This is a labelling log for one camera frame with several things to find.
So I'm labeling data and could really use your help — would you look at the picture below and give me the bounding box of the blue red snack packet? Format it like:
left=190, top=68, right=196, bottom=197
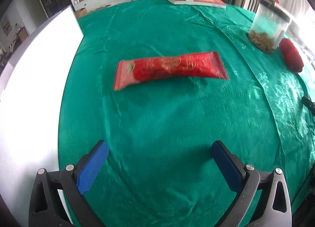
left=114, top=51, right=229, bottom=91

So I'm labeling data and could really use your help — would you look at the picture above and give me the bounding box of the red yarn ball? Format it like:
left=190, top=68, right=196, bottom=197
left=279, top=38, right=304, bottom=73

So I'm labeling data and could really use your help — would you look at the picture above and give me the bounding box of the clear jar black lid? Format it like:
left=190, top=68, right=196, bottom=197
left=248, top=0, right=292, bottom=54

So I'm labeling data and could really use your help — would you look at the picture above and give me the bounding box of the white cardboard box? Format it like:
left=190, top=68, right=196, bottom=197
left=1, top=7, right=83, bottom=226

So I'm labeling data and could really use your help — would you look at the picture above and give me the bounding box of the green satin tablecloth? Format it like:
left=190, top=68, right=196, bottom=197
left=59, top=0, right=314, bottom=226

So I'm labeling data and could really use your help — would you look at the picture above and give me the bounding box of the brown cardboard box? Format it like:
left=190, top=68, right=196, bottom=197
left=74, top=8, right=88, bottom=19

